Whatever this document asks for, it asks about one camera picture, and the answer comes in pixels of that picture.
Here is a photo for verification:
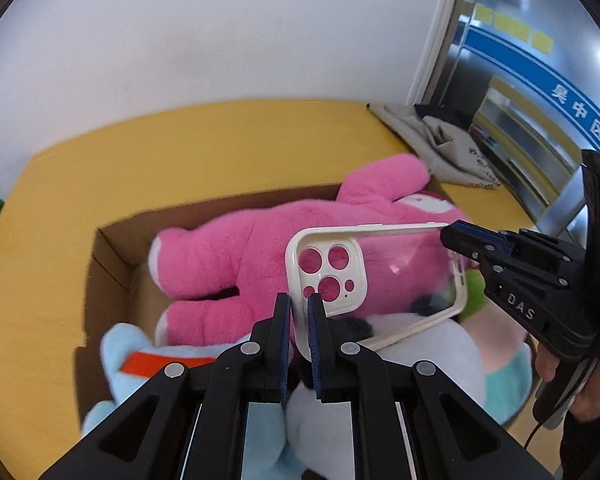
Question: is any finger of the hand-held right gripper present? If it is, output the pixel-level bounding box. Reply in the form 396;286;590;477
452;220;518;253
440;226;503;273

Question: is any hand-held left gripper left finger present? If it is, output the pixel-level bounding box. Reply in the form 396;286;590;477
39;292;295;480

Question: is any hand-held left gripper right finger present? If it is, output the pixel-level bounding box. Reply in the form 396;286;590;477
306;294;556;480

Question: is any white clear phone case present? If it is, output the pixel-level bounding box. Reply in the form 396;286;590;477
284;221;468;351

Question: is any pink plush toy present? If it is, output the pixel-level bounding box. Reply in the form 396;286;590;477
147;152;486;346

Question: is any cardboard box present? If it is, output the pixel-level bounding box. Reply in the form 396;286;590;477
77;182;536;411

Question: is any person's right forearm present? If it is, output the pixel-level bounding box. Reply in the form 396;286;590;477
560;400;600;480

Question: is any yellow desktop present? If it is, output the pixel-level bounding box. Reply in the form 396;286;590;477
0;100;541;480

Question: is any person's right hand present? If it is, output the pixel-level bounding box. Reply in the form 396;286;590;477
536;342;600;416

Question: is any grey cloth bag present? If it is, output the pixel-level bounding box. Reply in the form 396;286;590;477
367;102;503;191

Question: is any white pastel plush toy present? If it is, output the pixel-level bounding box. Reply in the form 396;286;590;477
285;305;533;480

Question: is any glass door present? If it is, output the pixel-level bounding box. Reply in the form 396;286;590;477
410;0;600;231

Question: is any light blue plush toy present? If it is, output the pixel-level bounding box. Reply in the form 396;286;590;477
80;322;301;480

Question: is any blue sign band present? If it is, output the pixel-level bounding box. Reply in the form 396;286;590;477
465;25;600;161

